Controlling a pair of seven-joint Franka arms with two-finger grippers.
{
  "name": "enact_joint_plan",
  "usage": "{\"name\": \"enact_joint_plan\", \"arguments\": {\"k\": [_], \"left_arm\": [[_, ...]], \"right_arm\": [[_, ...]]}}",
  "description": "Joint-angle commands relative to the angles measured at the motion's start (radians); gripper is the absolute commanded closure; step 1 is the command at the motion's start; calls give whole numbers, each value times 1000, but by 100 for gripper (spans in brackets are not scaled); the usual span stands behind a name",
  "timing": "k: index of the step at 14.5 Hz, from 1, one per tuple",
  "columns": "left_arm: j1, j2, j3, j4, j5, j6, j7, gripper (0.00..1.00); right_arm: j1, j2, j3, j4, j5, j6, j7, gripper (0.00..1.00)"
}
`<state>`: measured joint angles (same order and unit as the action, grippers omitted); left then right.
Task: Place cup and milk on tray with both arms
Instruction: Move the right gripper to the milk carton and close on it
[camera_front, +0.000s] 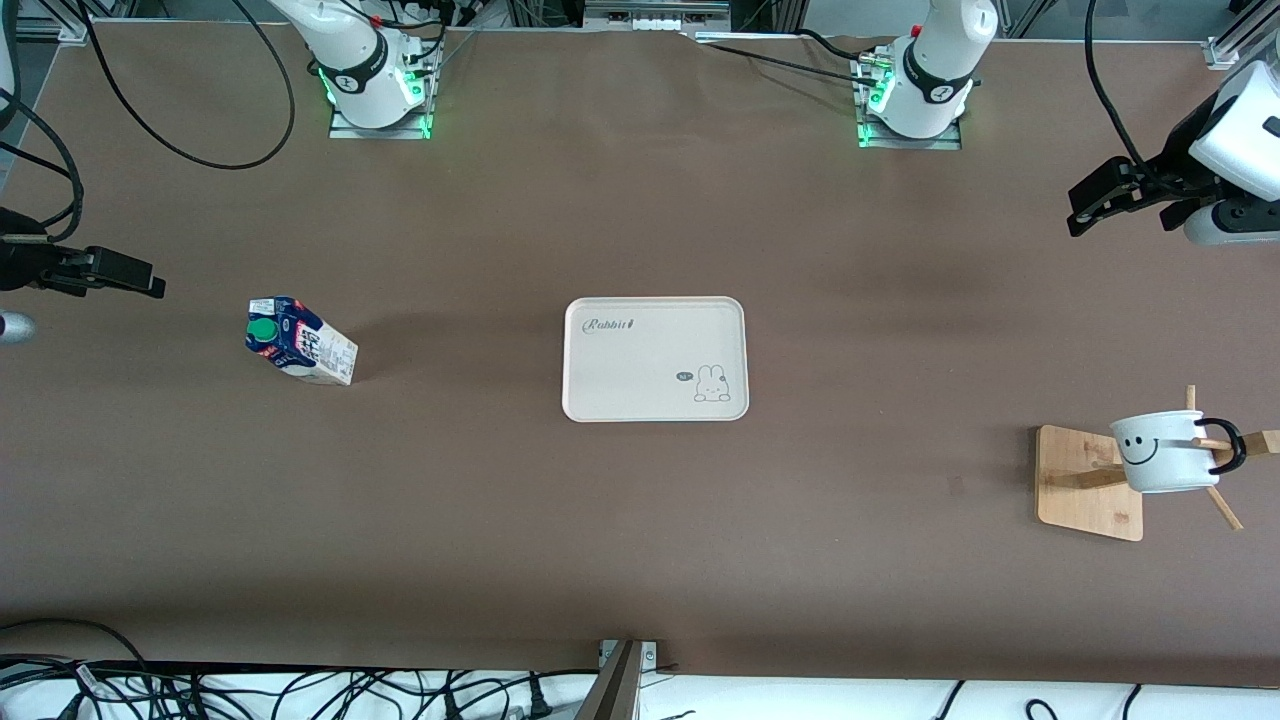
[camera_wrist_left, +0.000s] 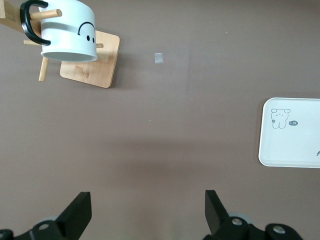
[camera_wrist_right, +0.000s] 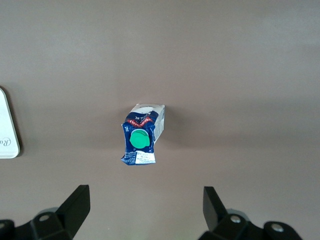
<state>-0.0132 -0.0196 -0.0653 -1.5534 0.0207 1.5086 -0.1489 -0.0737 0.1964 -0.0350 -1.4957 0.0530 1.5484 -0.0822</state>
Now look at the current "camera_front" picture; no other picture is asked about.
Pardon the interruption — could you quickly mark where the aluminium frame corner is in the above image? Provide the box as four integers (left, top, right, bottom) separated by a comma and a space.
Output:
1203, 0, 1280, 71
0, 0, 93, 43

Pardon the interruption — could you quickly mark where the tangled black cable bundle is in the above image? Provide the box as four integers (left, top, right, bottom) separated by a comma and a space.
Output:
0, 618, 601, 720

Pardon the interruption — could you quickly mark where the white smiley face cup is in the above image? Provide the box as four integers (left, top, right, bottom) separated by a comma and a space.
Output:
1109, 410, 1249, 495

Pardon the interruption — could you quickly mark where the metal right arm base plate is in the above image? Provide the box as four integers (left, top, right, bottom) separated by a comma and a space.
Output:
328, 48, 434, 141

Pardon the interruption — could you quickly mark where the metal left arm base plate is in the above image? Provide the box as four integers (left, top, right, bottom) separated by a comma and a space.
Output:
853, 55, 964, 152

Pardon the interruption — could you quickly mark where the aluminium profile post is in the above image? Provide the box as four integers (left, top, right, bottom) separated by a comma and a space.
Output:
575, 638, 661, 720

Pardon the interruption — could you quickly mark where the cream rabbit print tray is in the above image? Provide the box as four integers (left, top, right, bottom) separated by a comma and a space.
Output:
562, 296, 750, 423

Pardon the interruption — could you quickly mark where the blue white milk carton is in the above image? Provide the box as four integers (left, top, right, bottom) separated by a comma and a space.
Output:
245, 295, 359, 387

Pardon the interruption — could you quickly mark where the grey power strip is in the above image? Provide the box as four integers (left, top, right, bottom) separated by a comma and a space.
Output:
583, 0, 733, 31

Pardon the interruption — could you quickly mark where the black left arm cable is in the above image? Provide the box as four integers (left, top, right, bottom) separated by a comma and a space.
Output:
1085, 0, 1166, 193

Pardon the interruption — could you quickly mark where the black base power cable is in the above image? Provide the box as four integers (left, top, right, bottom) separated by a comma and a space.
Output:
688, 28, 886, 91

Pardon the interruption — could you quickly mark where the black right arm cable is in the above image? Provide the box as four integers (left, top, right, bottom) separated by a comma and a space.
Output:
0, 0, 297, 243

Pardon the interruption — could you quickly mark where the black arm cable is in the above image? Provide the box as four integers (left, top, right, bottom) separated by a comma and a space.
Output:
1085, 0, 1166, 193
0, 0, 297, 243

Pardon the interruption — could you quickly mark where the wooden cup stand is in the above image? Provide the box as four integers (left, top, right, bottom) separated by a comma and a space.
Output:
1035, 385, 1280, 543

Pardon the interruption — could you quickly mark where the white bottom board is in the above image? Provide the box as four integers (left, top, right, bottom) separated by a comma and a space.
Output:
0, 668, 1280, 720

